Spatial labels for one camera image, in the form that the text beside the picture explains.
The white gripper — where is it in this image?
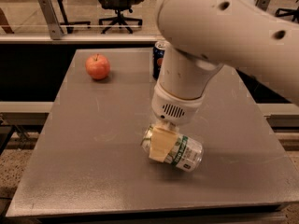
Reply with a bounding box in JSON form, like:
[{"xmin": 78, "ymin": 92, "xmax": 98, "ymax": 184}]
[{"xmin": 149, "ymin": 80, "xmax": 205, "ymax": 162}]

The white green 7up can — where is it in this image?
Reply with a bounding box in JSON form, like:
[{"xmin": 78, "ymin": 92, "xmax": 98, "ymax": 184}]
[{"xmin": 141, "ymin": 125, "xmax": 204, "ymax": 172}]

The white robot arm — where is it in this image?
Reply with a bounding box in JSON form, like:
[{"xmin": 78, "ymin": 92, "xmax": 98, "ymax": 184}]
[{"xmin": 149, "ymin": 0, "xmax": 299, "ymax": 162}]

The blue pepsi can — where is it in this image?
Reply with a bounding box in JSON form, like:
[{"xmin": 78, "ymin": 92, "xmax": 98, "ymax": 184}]
[{"xmin": 152, "ymin": 40, "xmax": 165, "ymax": 79}]

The grey square table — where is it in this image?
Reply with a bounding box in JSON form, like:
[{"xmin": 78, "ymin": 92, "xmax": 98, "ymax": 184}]
[{"xmin": 7, "ymin": 49, "xmax": 299, "ymax": 224}]

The red apple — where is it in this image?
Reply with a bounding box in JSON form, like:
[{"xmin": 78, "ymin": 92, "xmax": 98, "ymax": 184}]
[{"xmin": 85, "ymin": 54, "xmax": 110, "ymax": 80}]

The black stand base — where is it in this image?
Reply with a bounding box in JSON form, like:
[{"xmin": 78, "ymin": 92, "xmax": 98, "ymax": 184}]
[{"xmin": 57, "ymin": 0, "xmax": 91, "ymax": 34}]

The black office chair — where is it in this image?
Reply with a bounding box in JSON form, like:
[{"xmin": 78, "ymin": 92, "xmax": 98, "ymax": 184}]
[{"xmin": 98, "ymin": 0, "xmax": 144, "ymax": 34}]

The metal railing bracket left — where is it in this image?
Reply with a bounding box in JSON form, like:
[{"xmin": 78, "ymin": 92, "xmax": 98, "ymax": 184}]
[{"xmin": 37, "ymin": 0, "xmax": 64, "ymax": 40}]

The metal railing bracket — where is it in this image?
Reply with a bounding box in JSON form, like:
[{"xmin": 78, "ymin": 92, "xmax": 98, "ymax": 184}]
[
  {"xmin": 37, "ymin": 0, "xmax": 64, "ymax": 40},
  {"xmin": 255, "ymin": 0, "xmax": 271, "ymax": 11}
]

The metal railing bracket right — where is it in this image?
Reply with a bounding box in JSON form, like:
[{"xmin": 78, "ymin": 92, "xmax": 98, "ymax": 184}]
[{"xmin": 255, "ymin": 0, "xmax": 271, "ymax": 11}]

